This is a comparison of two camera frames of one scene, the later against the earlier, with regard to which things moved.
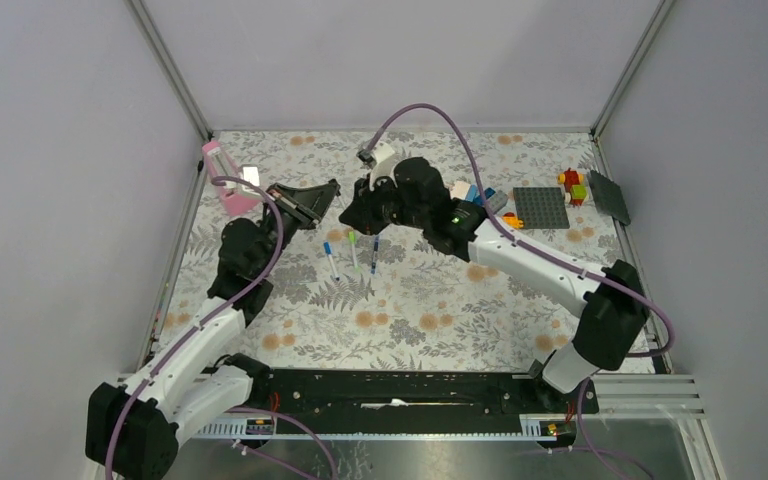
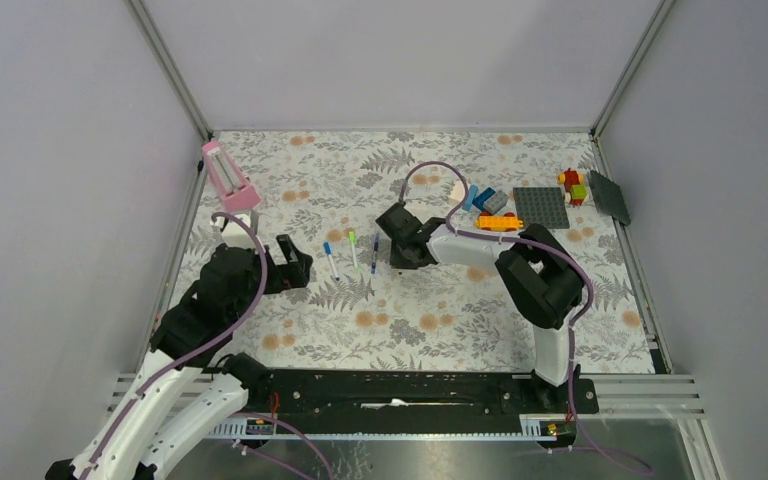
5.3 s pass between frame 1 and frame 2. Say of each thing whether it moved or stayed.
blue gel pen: stayed
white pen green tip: stayed
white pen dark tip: stayed
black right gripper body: moved
